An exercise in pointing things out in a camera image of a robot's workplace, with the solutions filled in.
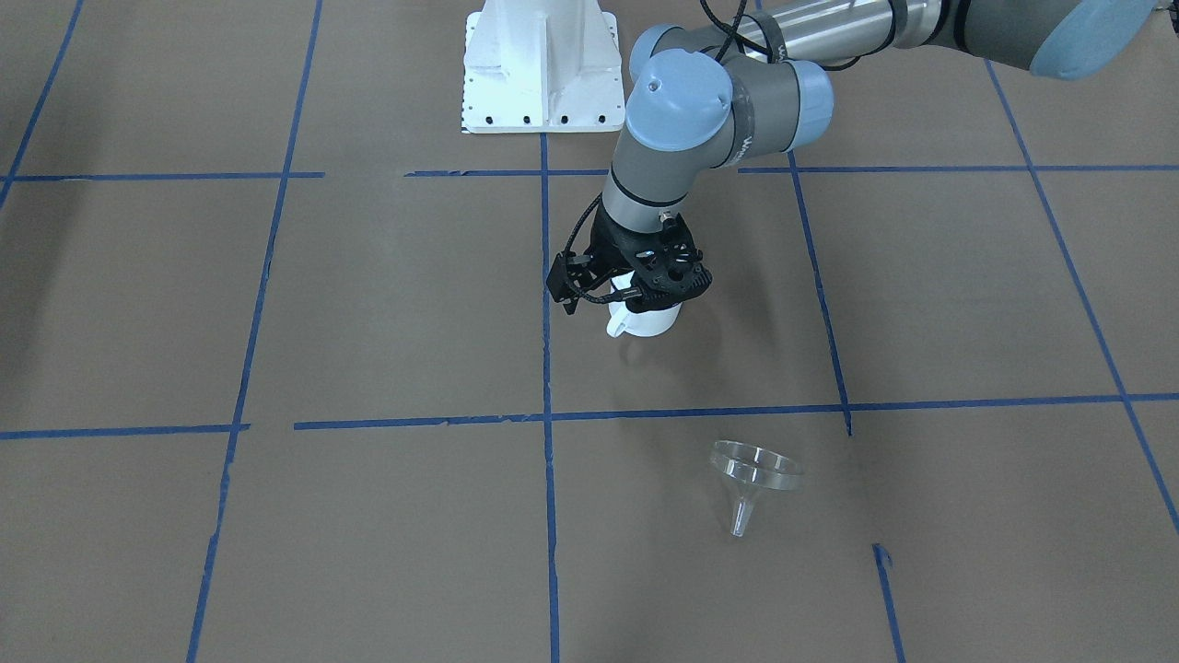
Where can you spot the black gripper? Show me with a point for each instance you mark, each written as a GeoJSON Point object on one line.
{"type": "Point", "coordinates": [612, 242]}

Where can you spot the white enamel mug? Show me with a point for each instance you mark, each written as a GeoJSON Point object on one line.
{"type": "Point", "coordinates": [652, 323]}

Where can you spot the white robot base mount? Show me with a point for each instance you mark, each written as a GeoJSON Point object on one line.
{"type": "Point", "coordinates": [542, 66]}

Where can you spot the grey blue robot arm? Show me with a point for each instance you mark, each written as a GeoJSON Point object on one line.
{"type": "Point", "coordinates": [759, 84]}

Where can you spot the clear plastic funnel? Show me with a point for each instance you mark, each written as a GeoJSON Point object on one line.
{"type": "Point", "coordinates": [748, 472]}

